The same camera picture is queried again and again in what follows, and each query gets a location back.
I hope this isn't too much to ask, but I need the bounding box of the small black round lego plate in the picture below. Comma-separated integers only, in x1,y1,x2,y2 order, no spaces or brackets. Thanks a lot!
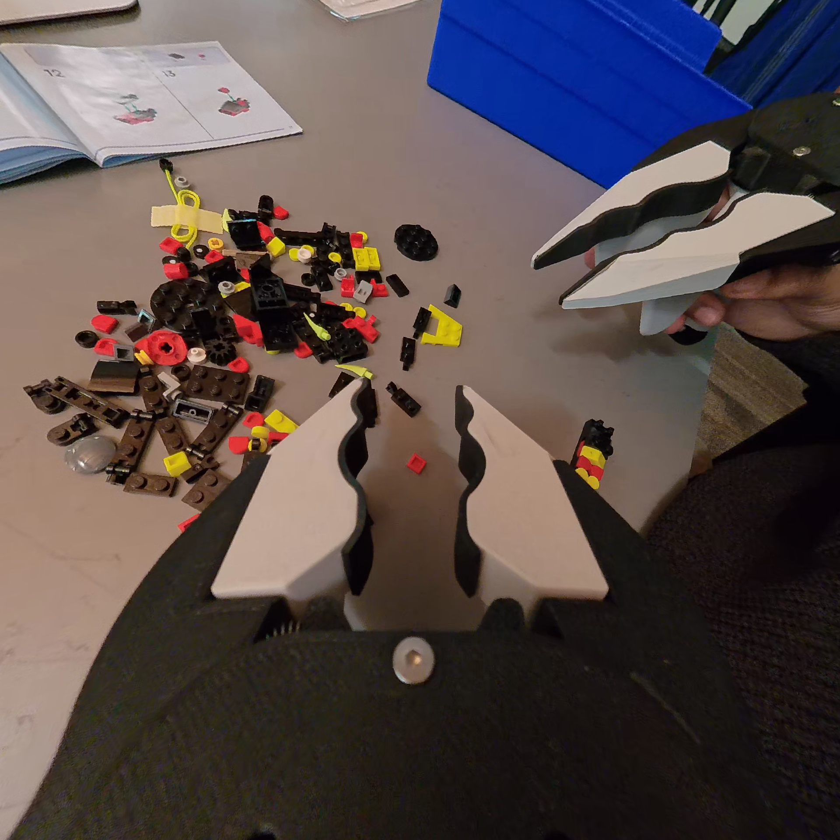
394,224,439,262

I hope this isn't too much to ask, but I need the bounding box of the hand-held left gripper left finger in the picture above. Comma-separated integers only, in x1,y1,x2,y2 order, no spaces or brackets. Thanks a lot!
211,378,380,631

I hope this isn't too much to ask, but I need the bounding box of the person's right hand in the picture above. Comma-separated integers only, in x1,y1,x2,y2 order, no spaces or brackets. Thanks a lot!
668,262,840,342

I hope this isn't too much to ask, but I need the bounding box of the striped black yellow red lego assembly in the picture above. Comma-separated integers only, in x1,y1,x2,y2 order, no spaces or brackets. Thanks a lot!
574,420,616,491

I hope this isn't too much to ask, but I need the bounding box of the light grey flat object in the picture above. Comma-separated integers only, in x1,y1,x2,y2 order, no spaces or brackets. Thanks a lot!
0,0,139,26

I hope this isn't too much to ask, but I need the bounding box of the person's dark knit sweater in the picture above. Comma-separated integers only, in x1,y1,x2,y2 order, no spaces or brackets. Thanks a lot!
646,367,840,840

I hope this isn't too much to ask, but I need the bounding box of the taped neon yellow lego string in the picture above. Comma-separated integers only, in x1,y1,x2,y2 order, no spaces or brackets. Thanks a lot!
150,159,225,249

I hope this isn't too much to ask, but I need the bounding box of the pile of loose lego pieces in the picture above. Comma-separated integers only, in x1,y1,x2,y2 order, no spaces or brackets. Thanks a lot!
23,195,422,532

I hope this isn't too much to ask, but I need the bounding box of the blue plastic bin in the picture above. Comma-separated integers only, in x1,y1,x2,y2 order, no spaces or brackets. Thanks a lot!
427,0,752,190
705,0,840,109

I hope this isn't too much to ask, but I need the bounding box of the red round lego piece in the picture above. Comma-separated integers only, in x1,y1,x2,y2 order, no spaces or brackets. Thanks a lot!
146,330,193,366

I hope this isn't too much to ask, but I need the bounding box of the large black round lego plate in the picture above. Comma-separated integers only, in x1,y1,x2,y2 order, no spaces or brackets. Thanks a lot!
150,277,224,332

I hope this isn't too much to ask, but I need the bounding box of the yellow wedge lego plate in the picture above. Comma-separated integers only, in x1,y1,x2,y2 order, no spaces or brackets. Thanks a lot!
420,304,463,347

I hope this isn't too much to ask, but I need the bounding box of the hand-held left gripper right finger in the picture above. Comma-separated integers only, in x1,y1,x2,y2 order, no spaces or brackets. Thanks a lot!
453,385,610,627

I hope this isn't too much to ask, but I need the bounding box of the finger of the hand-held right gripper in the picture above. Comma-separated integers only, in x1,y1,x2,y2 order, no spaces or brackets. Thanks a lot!
532,141,732,271
560,192,836,311

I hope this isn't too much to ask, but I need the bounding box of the lego instruction booklet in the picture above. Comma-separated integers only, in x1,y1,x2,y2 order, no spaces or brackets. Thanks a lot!
0,41,304,186

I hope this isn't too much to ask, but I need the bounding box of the clear dome lego piece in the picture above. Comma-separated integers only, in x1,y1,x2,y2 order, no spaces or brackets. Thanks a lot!
64,435,118,475

